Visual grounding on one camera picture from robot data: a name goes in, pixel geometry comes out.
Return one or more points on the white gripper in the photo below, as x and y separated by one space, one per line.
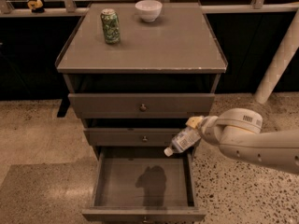
207 127

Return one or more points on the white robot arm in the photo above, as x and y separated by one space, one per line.
237 134

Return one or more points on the grey top drawer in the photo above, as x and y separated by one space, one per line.
126 105

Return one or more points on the brass top drawer knob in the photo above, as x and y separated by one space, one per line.
143 108

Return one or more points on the grey wooden drawer cabinet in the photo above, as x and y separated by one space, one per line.
176 53

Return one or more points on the grey open bottom drawer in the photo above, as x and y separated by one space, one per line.
137 182

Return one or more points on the grey middle drawer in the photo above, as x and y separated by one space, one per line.
129 137

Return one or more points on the white ceramic bowl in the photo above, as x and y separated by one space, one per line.
148 10

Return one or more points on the white diagonal pillar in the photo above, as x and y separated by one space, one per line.
283 56

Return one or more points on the green soda can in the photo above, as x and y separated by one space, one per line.
110 26

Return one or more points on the yellow toy on ledge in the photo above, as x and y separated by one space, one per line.
36 6

